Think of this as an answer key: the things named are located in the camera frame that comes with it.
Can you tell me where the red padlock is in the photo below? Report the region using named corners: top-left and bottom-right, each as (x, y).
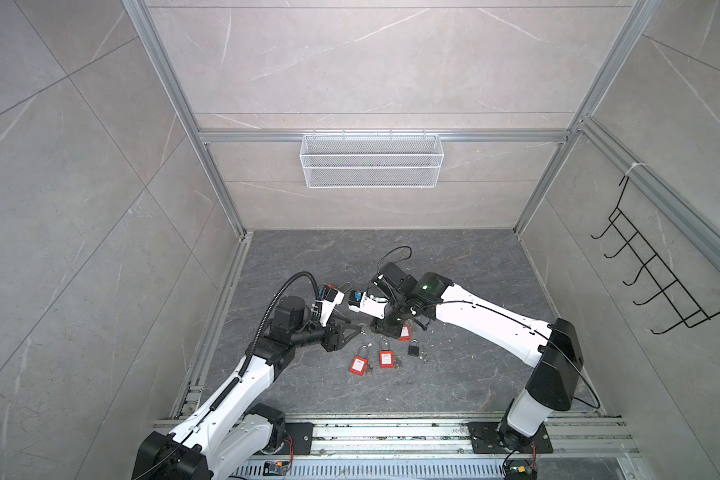
top-left (399, 325), bottom-right (411, 341)
top-left (349, 343), bottom-right (372, 376)
top-left (378, 338), bottom-right (402, 369)

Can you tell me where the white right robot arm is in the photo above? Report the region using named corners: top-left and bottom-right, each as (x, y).
top-left (348, 262), bottom-right (583, 450)

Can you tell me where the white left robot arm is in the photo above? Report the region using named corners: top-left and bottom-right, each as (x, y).
top-left (132, 271), bottom-right (360, 479)

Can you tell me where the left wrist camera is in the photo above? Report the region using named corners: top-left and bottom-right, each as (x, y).
top-left (313, 284), bottom-right (345, 327)

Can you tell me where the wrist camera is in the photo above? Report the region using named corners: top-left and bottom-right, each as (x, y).
top-left (347, 290), bottom-right (389, 319)
top-left (313, 284), bottom-right (345, 327)

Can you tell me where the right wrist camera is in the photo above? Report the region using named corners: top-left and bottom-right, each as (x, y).
top-left (347, 290), bottom-right (389, 319)

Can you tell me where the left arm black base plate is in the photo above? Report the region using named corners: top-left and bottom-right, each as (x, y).
top-left (285, 422), bottom-right (315, 456)

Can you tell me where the slotted cable duct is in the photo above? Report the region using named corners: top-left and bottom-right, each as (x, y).
top-left (230, 458), bottom-right (504, 479)

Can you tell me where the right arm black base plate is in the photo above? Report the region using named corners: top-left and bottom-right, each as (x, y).
top-left (467, 422), bottom-right (554, 454)

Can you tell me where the aluminium frame left rail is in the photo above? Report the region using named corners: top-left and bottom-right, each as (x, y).
top-left (168, 232), bottom-right (252, 420)

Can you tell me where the white wire mesh basket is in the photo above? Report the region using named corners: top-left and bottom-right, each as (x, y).
top-left (299, 133), bottom-right (445, 189)

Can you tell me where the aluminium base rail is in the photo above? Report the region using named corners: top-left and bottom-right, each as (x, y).
top-left (286, 412), bottom-right (640, 459)

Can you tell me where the black wire hook rack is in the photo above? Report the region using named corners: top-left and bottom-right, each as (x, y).
top-left (590, 175), bottom-right (720, 336)

